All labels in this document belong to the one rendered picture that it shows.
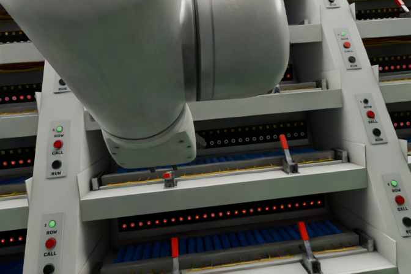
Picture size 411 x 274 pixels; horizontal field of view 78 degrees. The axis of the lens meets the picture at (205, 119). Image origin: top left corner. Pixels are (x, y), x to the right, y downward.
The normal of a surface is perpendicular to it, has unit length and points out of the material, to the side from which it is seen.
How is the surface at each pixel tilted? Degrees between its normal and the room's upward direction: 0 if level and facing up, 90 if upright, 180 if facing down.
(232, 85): 163
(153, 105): 173
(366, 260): 22
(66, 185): 90
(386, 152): 90
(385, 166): 90
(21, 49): 112
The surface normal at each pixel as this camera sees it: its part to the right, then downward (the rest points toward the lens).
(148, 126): 0.42, 0.83
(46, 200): 0.04, -0.33
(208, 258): 0.08, 0.06
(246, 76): 0.12, 0.69
